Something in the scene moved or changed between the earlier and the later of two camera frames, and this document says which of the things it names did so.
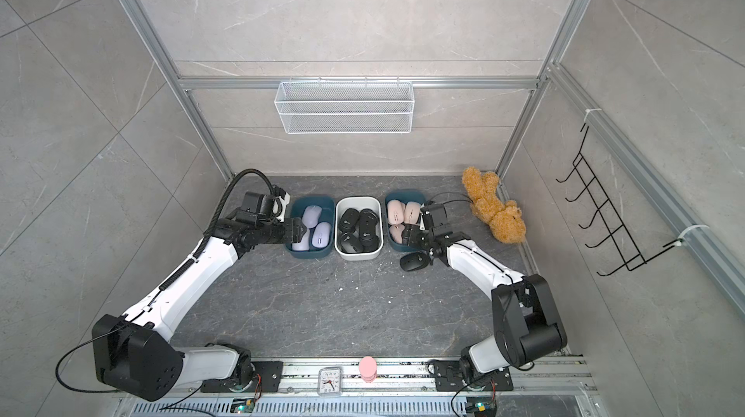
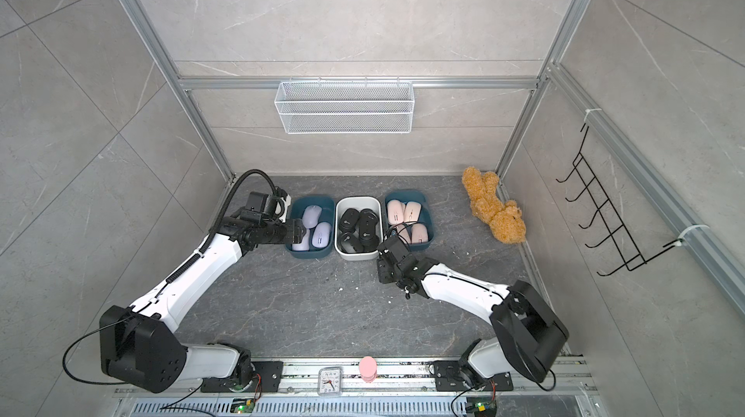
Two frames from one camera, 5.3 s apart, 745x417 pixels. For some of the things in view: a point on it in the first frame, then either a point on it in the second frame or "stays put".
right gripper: (411, 235) to (383, 270)
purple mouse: (304, 245) stays put
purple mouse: (322, 235) stays put
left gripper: (294, 233) stays put
